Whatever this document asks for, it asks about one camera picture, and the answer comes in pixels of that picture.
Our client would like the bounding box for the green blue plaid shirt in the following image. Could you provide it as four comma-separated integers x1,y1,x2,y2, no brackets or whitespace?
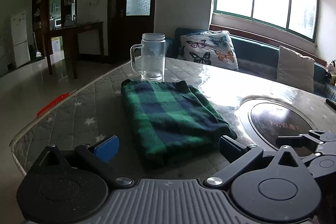
121,79,237,169

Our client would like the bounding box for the grey quilted star table cover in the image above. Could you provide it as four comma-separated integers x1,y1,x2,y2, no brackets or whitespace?
10,59,335,174

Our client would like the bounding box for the round black induction cooktop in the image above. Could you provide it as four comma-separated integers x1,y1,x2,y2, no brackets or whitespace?
236,99,314,151

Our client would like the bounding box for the red plastic stool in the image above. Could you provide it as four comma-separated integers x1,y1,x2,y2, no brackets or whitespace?
36,93,70,118

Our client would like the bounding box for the beige plain pillow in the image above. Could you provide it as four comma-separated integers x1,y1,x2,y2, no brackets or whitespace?
277,46,314,93

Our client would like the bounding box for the plush toy on sofa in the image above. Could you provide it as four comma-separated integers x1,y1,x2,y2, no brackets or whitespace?
326,60,336,86

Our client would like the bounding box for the clear glass mug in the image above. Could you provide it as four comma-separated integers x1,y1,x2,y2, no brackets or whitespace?
130,33,166,82

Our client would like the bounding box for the butterfly print pillow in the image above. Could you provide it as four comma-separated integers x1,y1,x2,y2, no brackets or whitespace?
177,31,239,71

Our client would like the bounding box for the white broom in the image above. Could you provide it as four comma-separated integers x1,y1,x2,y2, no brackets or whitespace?
33,32,42,58

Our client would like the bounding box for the dark wooden side table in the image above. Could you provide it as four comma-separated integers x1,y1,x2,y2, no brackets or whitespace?
42,22,105,79

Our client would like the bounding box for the white refrigerator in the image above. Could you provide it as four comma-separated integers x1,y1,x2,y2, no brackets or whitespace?
11,12,30,68

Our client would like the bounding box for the dark wooden cabinet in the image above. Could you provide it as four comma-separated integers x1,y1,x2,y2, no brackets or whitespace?
31,0,77,57

